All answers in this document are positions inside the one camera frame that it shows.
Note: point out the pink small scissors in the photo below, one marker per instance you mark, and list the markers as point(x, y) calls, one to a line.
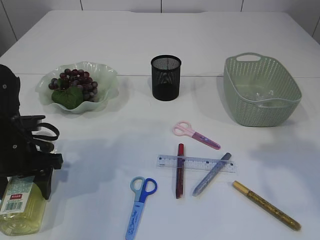
point(184, 128)

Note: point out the blue scissors with sheath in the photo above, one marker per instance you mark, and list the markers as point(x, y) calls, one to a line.
point(139, 186)

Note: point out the purple grape bunch with leaf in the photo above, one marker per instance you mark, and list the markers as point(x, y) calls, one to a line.
point(73, 87)

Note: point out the silver glitter pen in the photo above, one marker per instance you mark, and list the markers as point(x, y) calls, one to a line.
point(211, 174)

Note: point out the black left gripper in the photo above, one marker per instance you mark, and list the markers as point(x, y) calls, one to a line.
point(26, 152)

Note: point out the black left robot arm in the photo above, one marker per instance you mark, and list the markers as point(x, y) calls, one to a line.
point(10, 86)

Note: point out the clear plastic sheet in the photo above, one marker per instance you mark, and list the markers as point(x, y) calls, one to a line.
point(257, 95)

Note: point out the gold glitter pen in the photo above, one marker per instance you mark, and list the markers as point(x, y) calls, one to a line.
point(267, 206)

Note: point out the green plastic woven basket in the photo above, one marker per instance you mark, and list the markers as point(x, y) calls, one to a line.
point(266, 73)

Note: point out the red glitter pen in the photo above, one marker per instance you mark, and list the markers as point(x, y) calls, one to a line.
point(179, 187)

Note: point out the black mesh pen holder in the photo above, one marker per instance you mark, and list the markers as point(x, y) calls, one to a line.
point(165, 77)

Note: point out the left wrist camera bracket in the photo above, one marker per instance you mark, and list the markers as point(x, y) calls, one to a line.
point(28, 122)

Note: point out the clear plastic ruler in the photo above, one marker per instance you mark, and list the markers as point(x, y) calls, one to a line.
point(195, 163)

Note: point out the yellow tea drink bottle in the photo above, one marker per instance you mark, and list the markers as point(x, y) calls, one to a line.
point(22, 206)

